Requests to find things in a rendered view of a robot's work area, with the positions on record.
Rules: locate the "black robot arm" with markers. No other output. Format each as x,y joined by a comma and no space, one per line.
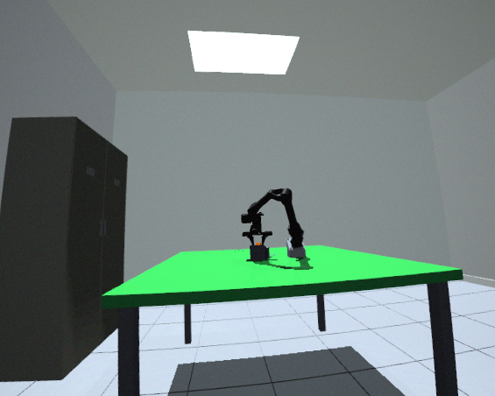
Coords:
285,197

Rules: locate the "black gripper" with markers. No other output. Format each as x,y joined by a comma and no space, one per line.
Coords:
265,234

